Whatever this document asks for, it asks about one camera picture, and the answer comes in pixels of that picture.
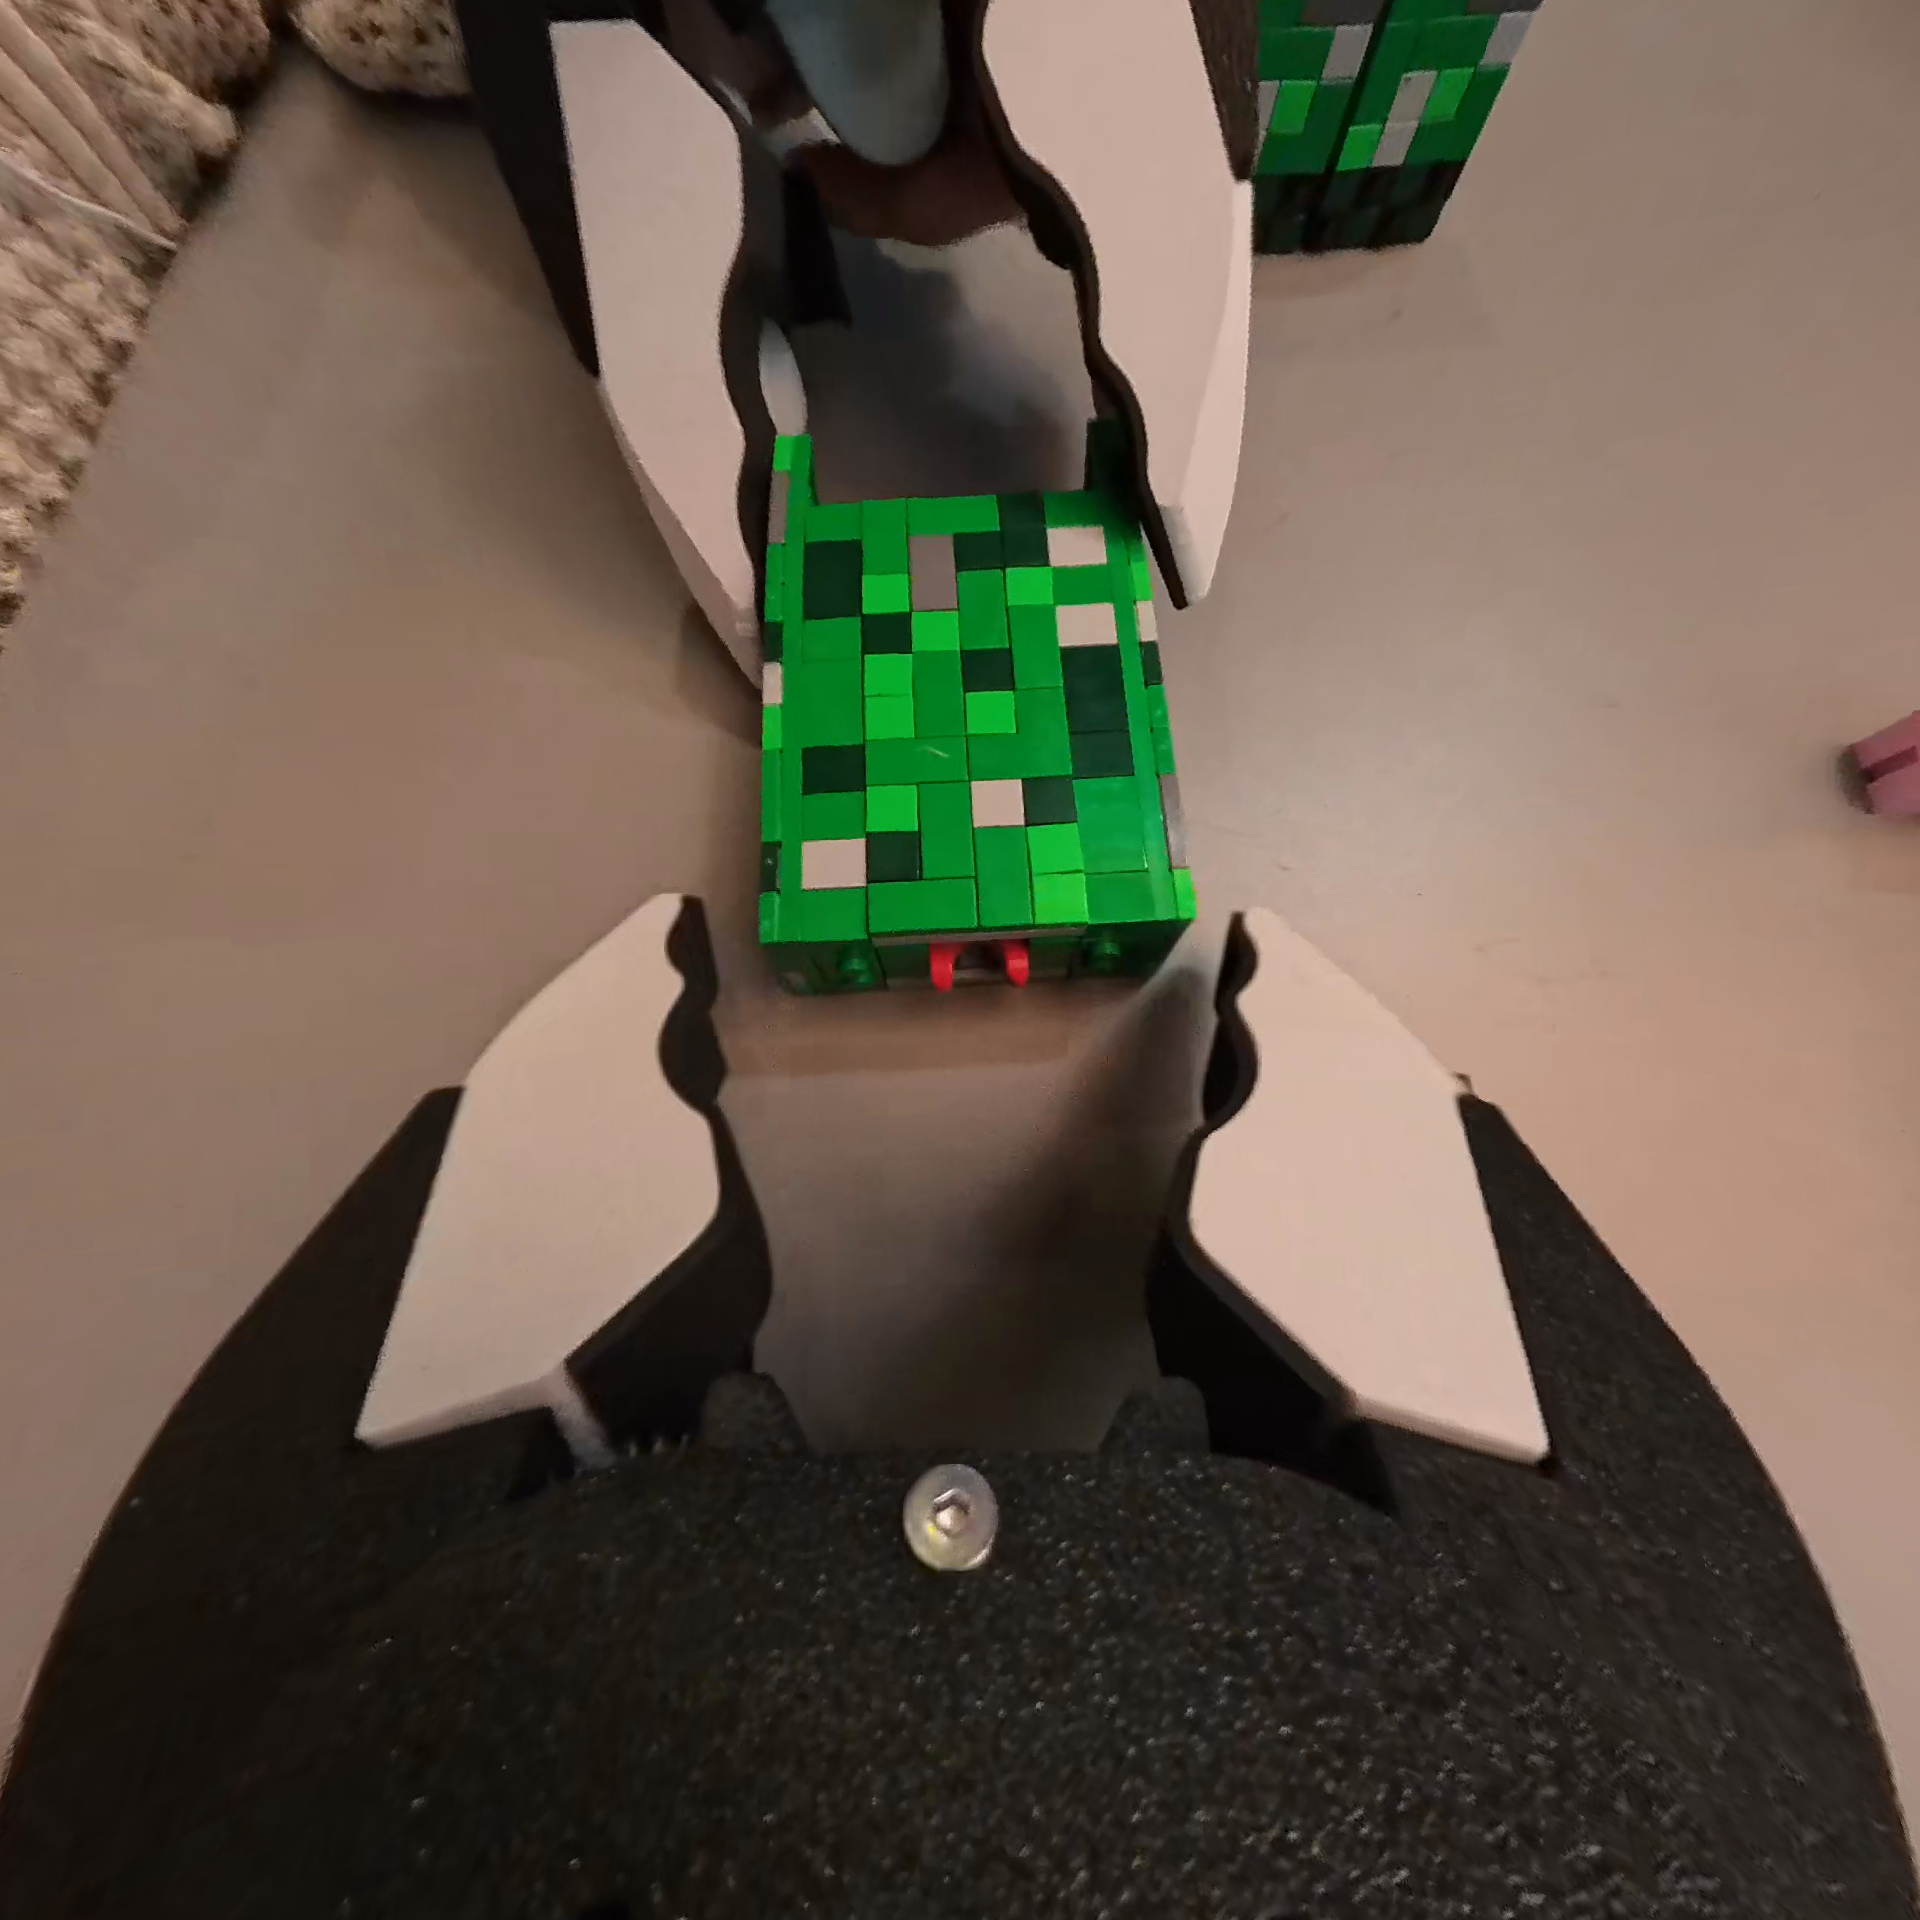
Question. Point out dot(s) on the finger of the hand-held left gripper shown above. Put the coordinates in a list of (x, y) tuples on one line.
[(660, 271), (1154, 225)]

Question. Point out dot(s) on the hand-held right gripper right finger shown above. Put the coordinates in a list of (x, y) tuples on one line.
[(1348, 1231)]

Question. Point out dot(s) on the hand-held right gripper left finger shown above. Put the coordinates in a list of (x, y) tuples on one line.
[(555, 1201)]

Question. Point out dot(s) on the green lego legs assembly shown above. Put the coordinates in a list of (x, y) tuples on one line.
[(1395, 136)]

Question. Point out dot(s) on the green lego body block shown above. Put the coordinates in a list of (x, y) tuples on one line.
[(975, 704)]

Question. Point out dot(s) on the person's left forearm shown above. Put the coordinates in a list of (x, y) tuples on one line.
[(375, 45)]

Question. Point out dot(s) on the pink lego pig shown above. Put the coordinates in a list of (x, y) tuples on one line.
[(1885, 765)]

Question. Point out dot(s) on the person's beige knit sweater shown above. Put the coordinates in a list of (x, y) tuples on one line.
[(90, 271)]

